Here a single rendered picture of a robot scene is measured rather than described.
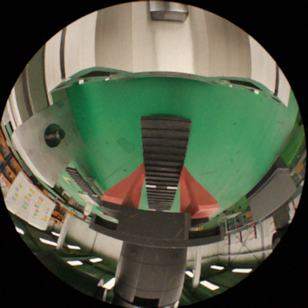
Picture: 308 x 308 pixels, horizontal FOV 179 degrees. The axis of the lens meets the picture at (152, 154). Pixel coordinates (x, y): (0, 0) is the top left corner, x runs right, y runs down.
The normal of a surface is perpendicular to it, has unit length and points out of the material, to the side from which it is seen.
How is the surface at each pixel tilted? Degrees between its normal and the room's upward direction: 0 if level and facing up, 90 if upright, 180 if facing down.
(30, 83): 90
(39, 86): 90
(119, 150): 0
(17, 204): 90
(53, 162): 90
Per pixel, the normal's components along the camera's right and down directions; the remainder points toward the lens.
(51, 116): 0.99, 0.06
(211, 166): -0.12, 0.65
